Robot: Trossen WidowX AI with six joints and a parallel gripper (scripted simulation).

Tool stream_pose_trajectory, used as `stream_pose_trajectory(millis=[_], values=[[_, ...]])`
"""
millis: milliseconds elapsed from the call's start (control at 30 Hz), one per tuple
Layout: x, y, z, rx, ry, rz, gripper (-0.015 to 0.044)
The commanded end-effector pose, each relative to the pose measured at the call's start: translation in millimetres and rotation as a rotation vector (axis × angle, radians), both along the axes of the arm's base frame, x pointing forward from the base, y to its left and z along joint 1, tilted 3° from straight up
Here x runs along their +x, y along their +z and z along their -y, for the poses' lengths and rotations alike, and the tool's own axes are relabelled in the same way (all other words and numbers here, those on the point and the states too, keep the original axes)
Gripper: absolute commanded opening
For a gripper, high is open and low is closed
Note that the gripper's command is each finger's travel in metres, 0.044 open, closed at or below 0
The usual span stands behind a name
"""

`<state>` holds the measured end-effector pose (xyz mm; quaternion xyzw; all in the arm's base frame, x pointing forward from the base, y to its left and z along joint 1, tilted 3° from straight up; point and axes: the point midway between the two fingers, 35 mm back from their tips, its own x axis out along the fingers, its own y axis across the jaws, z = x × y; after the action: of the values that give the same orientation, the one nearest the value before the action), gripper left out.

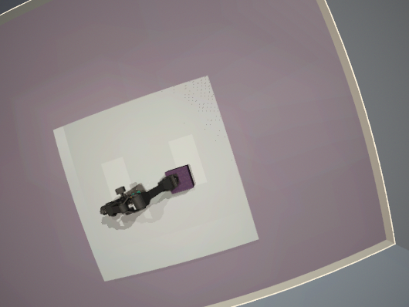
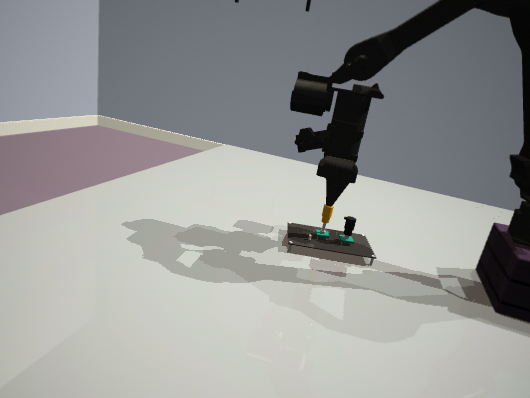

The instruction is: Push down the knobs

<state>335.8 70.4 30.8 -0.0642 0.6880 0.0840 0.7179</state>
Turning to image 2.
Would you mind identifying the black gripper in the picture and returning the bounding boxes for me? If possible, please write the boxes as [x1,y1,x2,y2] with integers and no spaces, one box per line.
[316,118,365,207]

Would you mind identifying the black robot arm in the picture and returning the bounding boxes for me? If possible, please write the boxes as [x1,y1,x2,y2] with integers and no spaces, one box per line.
[290,0,530,247]

